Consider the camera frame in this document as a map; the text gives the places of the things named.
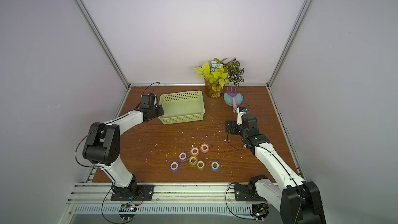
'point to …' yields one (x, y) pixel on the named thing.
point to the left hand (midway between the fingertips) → (164, 108)
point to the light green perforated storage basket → (182, 107)
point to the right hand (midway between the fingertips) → (233, 119)
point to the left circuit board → (127, 208)
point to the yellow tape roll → (193, 160)
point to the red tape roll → (204, 148)
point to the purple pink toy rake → (233, 94)
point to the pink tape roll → (194, 151)
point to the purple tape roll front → (174, 166)
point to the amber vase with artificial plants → (217, 73)
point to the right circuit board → (259, 211)
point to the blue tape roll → (215, 166)
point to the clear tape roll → (200, 164)
